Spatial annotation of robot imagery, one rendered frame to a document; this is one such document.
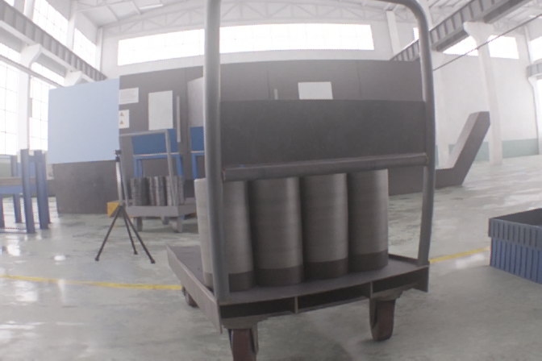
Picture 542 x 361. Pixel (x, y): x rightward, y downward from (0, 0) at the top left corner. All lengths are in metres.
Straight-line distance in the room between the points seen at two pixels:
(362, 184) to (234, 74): 6.26
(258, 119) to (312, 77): 6.51
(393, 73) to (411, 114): 6.65
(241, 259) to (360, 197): 0.34
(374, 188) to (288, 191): 0.23
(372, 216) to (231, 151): 0.45
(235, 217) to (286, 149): 0.21
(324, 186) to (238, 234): 0.24
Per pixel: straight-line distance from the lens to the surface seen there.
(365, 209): 1.34
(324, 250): 1.30
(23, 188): 5.17
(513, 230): 2.08
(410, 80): 7.96
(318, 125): 1.12
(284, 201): 1.25
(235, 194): 1.22
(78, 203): 7.81
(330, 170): 1.13
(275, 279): 1.27
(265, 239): 1.26
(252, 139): 1.08
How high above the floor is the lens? 0.55
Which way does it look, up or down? 2 degrees up
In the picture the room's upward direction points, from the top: 4 degrees counter-clockwise
